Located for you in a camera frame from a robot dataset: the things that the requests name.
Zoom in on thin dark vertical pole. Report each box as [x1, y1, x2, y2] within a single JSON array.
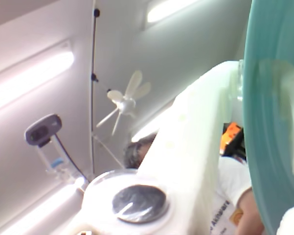
[[89, 0, 101, 177]]

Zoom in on white ceiling fan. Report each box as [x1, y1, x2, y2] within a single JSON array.
[[96, 70, 152, 137]]

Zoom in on long ceiling light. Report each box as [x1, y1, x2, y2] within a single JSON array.
[[0, 41, 75, 115], [0, 176, 87, 235]]

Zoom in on clear acrylic camera stand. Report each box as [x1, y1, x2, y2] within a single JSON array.
[[36, 136, 74, 179]]

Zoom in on light blue plate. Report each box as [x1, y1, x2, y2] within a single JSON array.
[[243, 0, 294, 235]]

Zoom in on black webcam cable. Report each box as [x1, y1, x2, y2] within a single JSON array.
[[55, 137, 90, 184]]

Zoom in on person's grey-haired head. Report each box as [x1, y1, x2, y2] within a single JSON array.
[[123, 136, 160, 170]]

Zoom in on grey webcam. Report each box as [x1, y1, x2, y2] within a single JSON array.
[[24, 114, 63, 148]]

